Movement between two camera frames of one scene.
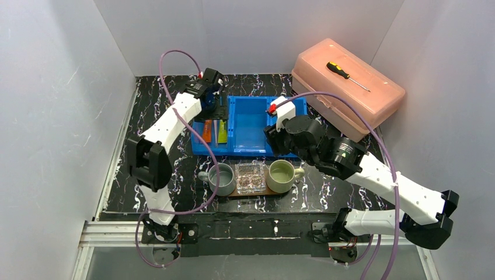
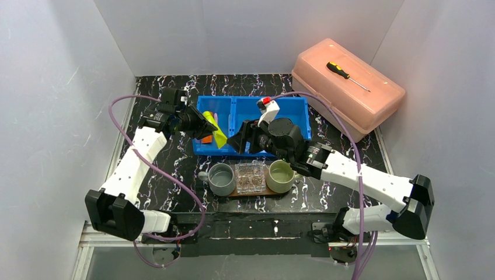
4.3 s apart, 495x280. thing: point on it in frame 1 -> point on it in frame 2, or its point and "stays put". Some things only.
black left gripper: (216, 109) -> (190, 121)
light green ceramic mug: (281, 175) stays put
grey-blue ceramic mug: (227, 182) stays put
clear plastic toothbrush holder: (250, 177) stays put
